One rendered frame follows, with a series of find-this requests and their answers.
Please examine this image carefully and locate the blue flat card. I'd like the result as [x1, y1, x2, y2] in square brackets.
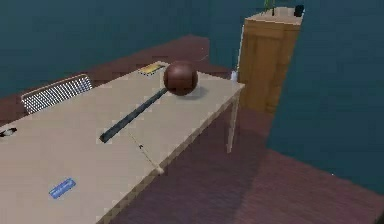
[48, 177, 77, 200]

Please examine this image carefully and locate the brown basketball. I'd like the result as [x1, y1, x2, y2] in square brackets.
[162, 60, 199, 97]

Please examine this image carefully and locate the green house plant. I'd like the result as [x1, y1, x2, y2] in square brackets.
[263, 0, 278, 16]

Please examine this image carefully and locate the yellow flat book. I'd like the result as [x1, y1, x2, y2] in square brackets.
[137, 62, 167, 76]

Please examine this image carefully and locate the dark grey baseball bat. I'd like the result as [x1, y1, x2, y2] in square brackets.
[98, 87, 169, 144]

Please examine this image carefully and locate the black and white small object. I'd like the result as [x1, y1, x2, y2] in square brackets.
[0, 127, 18, 138]

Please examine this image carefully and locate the white mesh chair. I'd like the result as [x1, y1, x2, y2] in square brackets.
[20, 73, 93, 116]

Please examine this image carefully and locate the tan wooden cupboard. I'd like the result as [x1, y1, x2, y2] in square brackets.
[237, 6, 305, 114]

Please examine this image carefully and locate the beige wooden table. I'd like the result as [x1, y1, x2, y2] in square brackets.
[0, 60, 246, 224]

